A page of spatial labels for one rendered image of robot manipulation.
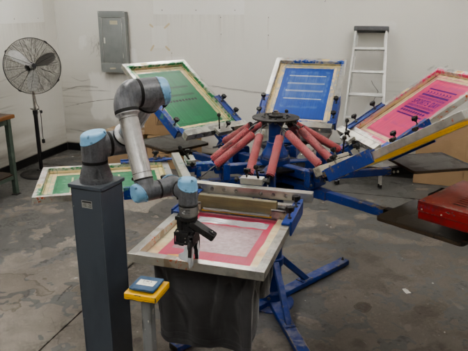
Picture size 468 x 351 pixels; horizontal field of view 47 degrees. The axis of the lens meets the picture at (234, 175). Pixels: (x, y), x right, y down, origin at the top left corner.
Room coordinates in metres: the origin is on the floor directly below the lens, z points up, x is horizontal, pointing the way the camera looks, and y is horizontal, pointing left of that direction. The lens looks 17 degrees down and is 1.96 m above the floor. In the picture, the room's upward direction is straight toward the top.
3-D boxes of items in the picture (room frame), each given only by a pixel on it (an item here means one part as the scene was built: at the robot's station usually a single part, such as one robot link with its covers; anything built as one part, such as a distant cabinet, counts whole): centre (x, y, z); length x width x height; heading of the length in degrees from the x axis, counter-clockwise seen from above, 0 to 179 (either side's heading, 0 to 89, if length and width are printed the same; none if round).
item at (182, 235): (1.98, 0.19, 1.12); 0.09 x 0.08 x 0.12; 73
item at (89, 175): (2.37, 0.63, 1.25); 0.15 x 0.15 x 0.10
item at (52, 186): (3.14, 0.62, 1.05); 1.08 x 0.61 x 0.23; 103
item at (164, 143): (3.83, 0.20, 0.91); 1.34 x 0.40 x 0.08; 43
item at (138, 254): (2.33, 0.05, 0.97); 0.79 x 0.58 x 0.04; 163
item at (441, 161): (3.49, -0.92, 0.91); 1.34 x 0.40 x 0.08; 103
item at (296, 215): (2.48, -0.29, 0.97); 0.30 x 0.05 x 0.07; 163
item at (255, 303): (2.22, -0.13, 0.74); 0.46 x 0.04 x 0.42; 163
